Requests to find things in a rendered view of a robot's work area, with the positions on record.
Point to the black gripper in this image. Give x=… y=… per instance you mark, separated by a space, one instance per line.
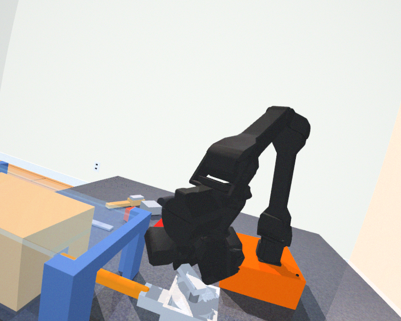
x=163 y=251

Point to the hammer with wooden handle and black head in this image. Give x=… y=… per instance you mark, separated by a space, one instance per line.
x=163 y=200

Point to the blue rectangular frame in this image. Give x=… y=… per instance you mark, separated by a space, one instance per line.
x=77 y=279

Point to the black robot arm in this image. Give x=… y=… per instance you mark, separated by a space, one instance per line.
x=212 y=204

